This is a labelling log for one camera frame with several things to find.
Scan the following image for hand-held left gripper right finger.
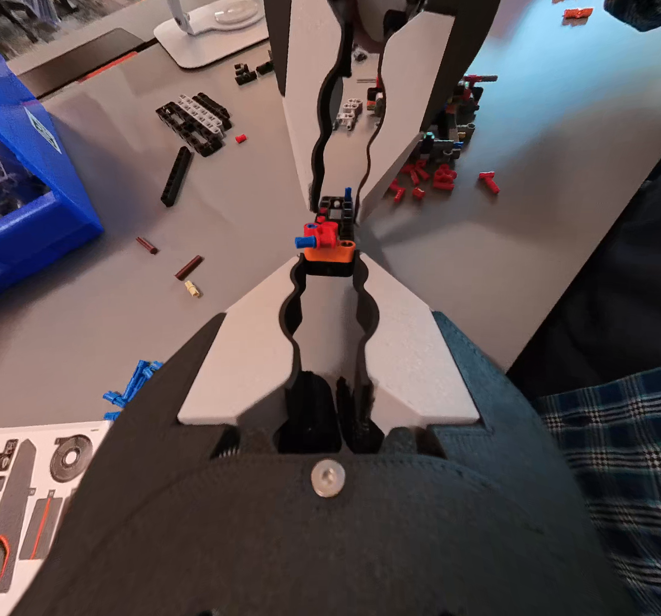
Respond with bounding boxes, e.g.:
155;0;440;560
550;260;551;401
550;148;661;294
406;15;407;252
354;253;479;428

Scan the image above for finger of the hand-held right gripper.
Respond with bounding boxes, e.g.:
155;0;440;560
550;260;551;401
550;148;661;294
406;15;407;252
282;0;358;213
358;10;457;225

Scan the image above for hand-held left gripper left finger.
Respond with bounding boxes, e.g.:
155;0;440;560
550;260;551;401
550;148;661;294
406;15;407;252
177;253;310;427

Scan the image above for black lego frame assembly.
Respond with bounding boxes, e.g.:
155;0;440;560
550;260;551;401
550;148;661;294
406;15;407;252
295;186;359;279

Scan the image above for person's right forearm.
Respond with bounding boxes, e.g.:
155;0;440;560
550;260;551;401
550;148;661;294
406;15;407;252
603;0;661;33

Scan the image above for lego car chassis assembly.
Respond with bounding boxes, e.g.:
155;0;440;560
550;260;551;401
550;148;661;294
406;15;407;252
367;73;500;164

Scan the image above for pile of red lego pins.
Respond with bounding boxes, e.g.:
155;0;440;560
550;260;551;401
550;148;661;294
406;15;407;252
388;159;460;205

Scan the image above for pile of blue lego pins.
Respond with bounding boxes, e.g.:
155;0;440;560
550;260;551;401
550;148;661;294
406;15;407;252
102;359;164;421

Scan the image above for long black lego beam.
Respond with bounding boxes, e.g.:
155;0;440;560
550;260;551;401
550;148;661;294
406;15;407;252
161;145;194;208

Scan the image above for lego sticker sheet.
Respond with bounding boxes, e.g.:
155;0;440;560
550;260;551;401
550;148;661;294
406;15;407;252
0;420;113;616

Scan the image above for pile of light grey pins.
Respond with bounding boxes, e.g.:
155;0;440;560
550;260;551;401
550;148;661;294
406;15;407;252
336;97;362;132

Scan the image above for white desk stand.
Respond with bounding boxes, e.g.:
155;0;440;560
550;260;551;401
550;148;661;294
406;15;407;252
154;0;271;69

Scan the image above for stack of black grey beams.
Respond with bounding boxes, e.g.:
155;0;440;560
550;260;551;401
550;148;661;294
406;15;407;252
156;93;233;158

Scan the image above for person's dark undershirt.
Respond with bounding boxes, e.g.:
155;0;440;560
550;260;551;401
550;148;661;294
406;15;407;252
507;174;661;401

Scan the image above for person's plaid shirt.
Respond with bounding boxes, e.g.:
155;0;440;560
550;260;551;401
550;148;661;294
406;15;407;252
534;367;661;616

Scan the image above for blue plastic bin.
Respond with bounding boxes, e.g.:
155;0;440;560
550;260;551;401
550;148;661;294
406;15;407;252
0;53;106;294

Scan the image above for clear plastic bags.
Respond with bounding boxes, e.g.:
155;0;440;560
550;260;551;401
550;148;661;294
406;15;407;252
0;140;54;217

